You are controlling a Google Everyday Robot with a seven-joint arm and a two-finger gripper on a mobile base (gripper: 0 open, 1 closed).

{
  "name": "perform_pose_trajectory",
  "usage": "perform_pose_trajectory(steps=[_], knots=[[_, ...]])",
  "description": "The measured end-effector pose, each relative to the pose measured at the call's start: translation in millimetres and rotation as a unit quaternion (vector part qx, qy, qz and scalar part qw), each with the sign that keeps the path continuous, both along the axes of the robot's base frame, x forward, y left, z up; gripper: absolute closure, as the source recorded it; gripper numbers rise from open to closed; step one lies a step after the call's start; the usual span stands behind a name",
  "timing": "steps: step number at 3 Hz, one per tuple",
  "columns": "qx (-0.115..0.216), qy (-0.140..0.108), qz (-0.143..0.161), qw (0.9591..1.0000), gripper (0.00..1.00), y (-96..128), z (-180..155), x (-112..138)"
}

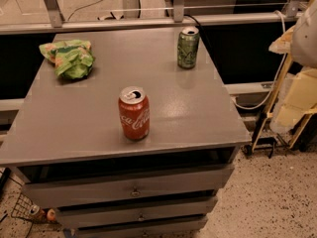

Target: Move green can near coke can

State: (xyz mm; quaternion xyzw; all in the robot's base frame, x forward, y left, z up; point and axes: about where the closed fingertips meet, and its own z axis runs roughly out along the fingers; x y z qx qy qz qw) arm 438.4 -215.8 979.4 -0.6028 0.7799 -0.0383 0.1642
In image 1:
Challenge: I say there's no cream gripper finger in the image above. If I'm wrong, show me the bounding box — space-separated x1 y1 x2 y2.
268 27 294 55

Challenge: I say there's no green soda can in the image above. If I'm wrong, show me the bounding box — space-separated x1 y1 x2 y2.
177 27 200 68

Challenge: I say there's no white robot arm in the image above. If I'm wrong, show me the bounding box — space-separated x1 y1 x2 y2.
268 0 317 68

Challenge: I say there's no red coke can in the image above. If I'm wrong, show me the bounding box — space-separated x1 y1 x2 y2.
118 86 150 141

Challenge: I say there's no can in basket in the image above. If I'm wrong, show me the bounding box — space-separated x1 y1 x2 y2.
29 204 46 221

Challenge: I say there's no grey metal railing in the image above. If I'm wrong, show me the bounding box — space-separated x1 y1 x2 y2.
0 0 309 35

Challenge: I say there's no top grey drawer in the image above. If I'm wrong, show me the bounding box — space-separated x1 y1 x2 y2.
23 165 234 208

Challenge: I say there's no grey drawer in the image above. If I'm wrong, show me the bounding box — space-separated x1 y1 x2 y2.
23 165 234 208
76 215 207 238
56 196 217 228

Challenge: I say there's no bottom grey drawer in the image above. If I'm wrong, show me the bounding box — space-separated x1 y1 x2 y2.
76 215 207 238

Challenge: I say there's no green chip bag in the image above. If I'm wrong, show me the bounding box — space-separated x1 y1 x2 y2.
39 40 95 79

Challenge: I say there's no grey drawer cabinet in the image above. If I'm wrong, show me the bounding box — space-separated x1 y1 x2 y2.
1 28 250 238

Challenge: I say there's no middle grey drawer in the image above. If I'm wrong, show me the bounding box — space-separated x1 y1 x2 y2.
56 196 217 228

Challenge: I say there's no white cable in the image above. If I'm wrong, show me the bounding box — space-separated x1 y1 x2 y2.
232 10 287 111

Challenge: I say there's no yellow ladder frame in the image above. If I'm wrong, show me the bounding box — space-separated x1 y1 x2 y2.
246 55 317 157

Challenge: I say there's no black cable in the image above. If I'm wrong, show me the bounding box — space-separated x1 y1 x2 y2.
183 14 212 52

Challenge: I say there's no wire basket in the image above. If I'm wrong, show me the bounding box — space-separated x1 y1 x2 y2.
11 193 41 223

